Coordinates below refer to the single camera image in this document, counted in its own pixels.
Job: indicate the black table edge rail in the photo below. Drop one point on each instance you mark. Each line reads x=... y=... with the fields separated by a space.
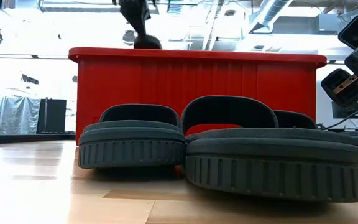
x=33 y=138

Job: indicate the grey tarp cover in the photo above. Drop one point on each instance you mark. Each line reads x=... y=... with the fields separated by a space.
x=11 y=115

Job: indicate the red plastic bin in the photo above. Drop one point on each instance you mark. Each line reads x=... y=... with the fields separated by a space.
x=197 y=77

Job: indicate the person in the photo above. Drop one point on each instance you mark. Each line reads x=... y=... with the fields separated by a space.
x=140 y=21

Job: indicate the silver ventilation duct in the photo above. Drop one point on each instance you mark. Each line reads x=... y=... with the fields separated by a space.
x=270 y=14

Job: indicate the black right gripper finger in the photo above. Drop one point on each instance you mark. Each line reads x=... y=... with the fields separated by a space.
x=342 y=88

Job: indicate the dark ceiling dome lamp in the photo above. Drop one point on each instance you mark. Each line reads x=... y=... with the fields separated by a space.
x=127 y=38

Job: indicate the dark grey slide sandal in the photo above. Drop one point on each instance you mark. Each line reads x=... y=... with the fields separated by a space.
x=132 y=149
x=272 y=168
x=294 y=121

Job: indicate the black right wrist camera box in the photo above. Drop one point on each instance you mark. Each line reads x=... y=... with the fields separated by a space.
x=357 y=31

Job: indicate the black computer monitor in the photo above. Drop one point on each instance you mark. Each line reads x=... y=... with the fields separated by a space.
x=342 y=112

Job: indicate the black cabinet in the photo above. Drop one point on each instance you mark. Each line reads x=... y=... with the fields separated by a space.
x=53 y=115

